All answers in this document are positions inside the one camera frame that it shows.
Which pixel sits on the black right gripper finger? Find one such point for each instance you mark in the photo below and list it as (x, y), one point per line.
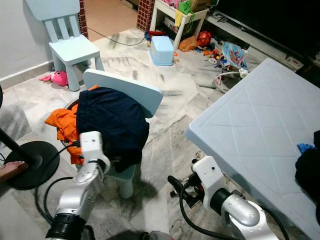
(176, 185)
(193, 164)

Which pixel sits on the navy blue shorts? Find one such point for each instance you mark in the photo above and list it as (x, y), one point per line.
(112, 120)

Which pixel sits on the blue plastic hanger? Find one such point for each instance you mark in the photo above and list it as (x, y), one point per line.
(306, 148)

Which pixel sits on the black garment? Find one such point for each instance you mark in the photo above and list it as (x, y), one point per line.
(309, 175)

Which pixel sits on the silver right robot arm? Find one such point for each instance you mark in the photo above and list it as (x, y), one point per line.
(242, 212)

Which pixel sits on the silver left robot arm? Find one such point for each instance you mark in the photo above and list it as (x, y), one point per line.
(80, 192)

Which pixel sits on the orange garment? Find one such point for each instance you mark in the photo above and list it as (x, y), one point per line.
(62, 125)

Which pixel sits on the white folding table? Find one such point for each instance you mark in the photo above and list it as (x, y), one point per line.
(255, 130)

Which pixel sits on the black standing fan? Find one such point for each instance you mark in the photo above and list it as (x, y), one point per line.
(37, 165)

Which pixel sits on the light blue kids chair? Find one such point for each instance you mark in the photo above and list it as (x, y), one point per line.
(127, 87)
(75, 50)

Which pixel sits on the bright pink plush toy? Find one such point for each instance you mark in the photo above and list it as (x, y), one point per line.
(59, 79)

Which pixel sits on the person bare foot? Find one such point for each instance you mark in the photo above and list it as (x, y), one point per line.
(11, 171)

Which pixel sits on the colourful baby bouncer seat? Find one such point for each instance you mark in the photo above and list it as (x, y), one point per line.
(232, 55)

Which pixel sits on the light blue plastic stool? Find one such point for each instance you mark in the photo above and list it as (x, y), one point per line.
(162, 50)

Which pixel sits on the red toy ball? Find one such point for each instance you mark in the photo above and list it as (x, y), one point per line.
(204, 39)

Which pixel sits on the grey low television bench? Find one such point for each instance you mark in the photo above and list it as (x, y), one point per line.
(245, 37)

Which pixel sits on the white toy shelf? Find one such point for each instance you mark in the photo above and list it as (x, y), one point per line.
(165, 10)

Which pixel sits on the black television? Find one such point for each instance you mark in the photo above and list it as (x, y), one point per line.
(265, 20)

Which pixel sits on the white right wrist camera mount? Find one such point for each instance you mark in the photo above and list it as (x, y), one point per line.
(207, 172)

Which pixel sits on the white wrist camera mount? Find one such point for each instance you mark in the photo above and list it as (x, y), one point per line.
(92, 147)
(207, 172)

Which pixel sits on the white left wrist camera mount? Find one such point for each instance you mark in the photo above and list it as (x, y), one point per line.
(92, 147)

